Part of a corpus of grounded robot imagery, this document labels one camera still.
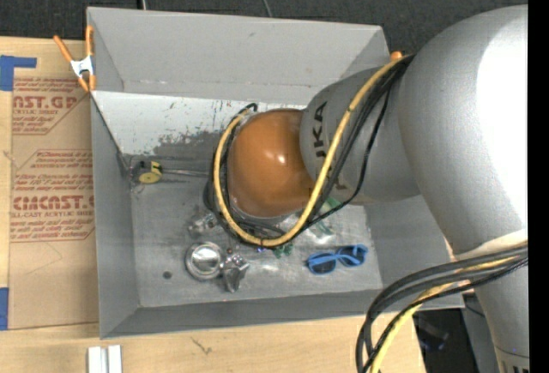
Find small clear glass piece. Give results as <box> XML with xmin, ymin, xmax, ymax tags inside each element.
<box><xmin>187</xmin><ymin>212</ymin><xmax>219</xmax><ymax>236</ymax></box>

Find blue sunglasses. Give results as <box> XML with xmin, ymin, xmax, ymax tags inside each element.
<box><xmin>305</xmin><ymin>244</ymin><xmax>370</xmax><ymax>276</ymax></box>

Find yellow and black round tool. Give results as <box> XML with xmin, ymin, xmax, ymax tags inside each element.
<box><xmin>136</xmin><ymin>159</ymin><xmax>165</xmax><ymax>186</ymax></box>

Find brown cardboard board red print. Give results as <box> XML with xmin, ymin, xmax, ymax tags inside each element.
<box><xmin>0</xmin><ymin>35</ymin><xmax>101</xmax><ymax>331</ymax></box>

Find grey metal bin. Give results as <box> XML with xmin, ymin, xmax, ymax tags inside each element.
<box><xmin>85</xmin><ymin>5</ymin><xmax>467</xmax><ymax>340</ymax></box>

